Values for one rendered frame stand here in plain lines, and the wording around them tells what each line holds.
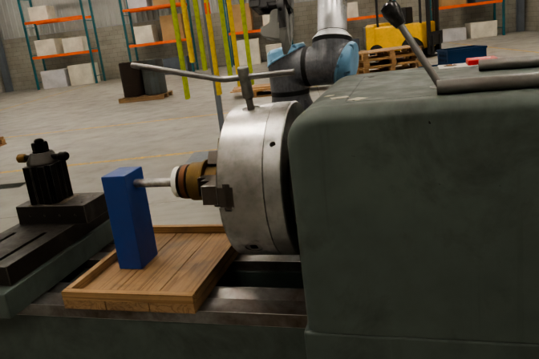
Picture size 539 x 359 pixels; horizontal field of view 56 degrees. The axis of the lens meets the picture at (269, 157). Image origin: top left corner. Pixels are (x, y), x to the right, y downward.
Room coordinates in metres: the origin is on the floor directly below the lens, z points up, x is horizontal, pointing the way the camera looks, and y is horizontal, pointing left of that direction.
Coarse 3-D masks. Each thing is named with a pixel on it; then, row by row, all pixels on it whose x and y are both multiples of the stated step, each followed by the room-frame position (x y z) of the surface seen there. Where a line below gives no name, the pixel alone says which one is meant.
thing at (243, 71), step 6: (246, 66) 0.99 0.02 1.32; (240, 72) 0.98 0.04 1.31; (246, 72) 0.98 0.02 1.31; (240, 78) 0.99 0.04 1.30; (246, 78) 0.98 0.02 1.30; (240, 84) 0.99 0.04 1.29; (246, 84) 0.98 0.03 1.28; (246, 90) 0.99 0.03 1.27; (252, 90) 0.99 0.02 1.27; (246, 96) 0.99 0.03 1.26; (252, 96) 0.99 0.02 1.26; (246, 102) 1.00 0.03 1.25; (252, 102) 1.00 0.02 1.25; (252, 108) 1.00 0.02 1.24
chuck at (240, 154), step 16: (240, 112) 0.99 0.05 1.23; (256, 112) 0.98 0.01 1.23; (224, 128) 0.96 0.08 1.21; (240, 128) 0.94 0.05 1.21; (256, 128) 0.93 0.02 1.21; (224, 144) 0.93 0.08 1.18; (240, 144) 0.92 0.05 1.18; (256, 144) 0.91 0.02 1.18; (224, 160) 0.91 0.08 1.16; (240, 160) 0.90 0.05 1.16; (256, 160) 0.89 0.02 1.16; (224, 176) 0.90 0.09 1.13; (240, 176) 0.89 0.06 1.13; (256, 176) 0.88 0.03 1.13; (240, 192) 0.88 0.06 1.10; (256, 192) 0.87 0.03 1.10; (224, 208) 0.89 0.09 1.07; (240, 208) 0.88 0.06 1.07; (256, 208) 0.87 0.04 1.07; (224, 224) 0.90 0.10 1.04; (240, 224) 0.89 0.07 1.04; (256, 224) 0.88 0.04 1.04; (240, 240) 0.91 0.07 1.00; (256, 240) 0.90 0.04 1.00; (272, 240) 0.89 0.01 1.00
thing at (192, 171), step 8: (184, 168) 1.06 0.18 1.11; (192, 168) 1.05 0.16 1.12; (200, 168) 1.04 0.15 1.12; (208, 168) 1.06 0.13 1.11; (216, 168) 1.05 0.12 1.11; (176, 176) 1.06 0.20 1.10; (184, 176) 1.05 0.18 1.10; (192, 176) 1.04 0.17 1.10; (176, 184) 1.05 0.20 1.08; (184, 184) 1.05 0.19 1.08; (192, 184) 1.03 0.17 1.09; (184, 192) 1.05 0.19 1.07; (192, 192) 1.04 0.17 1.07
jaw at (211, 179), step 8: (200, 176) 1.03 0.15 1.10; (208, 176) 1.02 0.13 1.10; (216, 176) 1.01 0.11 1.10; (200, 184) 1.01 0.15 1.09; (208, 184) 0.94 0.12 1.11; (216, 184) 0.93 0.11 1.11; (224, 184) 0.90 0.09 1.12; (200, 192) 1.01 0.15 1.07; (208, 192) 0.92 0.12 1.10; (216, 192) 0.92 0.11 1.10; (224, 192) 0.90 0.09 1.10; (232, 192) 0.89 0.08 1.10; (208, 200) 0.92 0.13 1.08; (216, 200) 0.92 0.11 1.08; (224, 200) 0.90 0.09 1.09; (232, 200) 0.89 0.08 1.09
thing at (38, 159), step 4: (32, 152) 1.28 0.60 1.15; (44, 152) 1.26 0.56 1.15; (48, 152) 1.27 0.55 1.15; (52, 152) 1.28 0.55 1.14; (32, 156) 1.26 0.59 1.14; (36, 156) 1.25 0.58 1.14; (40, 156) 1.25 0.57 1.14; (44, 156) 1.26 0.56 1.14; (48, 156) 1.26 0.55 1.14; (28, 160) 1.26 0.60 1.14; (32, 160) 1.25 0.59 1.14; (36, 160) 1.25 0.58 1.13; (40, 160) 1.25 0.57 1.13; (44, 160) 1.25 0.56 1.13; (48, 160) 1.26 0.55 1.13; (52, 160) 1.26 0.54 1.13; (56, 160) 1.27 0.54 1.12; (28, 164) 1.25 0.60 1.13; (32, 164) 1.25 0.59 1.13; (36, 164) 1.24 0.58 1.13; (40, 164) 1.25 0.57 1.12; (44, 164) 1.25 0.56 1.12
